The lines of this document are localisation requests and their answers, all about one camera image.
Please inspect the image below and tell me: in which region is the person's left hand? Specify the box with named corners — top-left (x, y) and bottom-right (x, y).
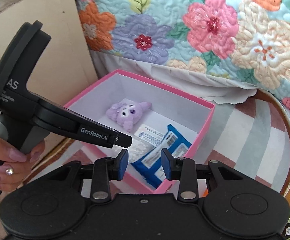
top-left (0, 125), bottom-right (46, 190)

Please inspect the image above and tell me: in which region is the clear floss pick box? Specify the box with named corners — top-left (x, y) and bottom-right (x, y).
top-left (127, 144), bottom-right (152, 162)

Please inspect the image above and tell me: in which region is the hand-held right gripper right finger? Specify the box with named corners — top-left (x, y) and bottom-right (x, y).
top-left (161, 148), bottom-right (244, 204)

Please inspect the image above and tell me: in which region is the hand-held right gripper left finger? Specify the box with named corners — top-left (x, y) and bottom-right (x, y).
top-left (46, 149), bottom-right (129, 204)

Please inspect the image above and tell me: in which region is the pink storage box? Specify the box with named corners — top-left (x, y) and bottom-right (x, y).
top-left (64, 69), bottom-right (215, 194)

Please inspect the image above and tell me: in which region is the white toothpaste box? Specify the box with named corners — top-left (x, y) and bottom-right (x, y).
top-left (135, 124), bottom-right (168, 147)

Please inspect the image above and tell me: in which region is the blue wet wipes pack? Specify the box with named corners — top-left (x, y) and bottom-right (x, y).
top-left (131, 124), bottom-right (192, 188)

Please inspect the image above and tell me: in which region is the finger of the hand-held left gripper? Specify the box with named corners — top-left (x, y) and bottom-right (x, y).
top-left (33, 102), bottom-right (132, 148)

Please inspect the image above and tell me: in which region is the purple plush toy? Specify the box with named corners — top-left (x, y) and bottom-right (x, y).
top-left (106, 101), bottom-right (152, 133)

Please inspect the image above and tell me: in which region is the checkered round rug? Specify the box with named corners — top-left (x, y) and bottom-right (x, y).
top-left (30, 90), bottom-right (290, 200)

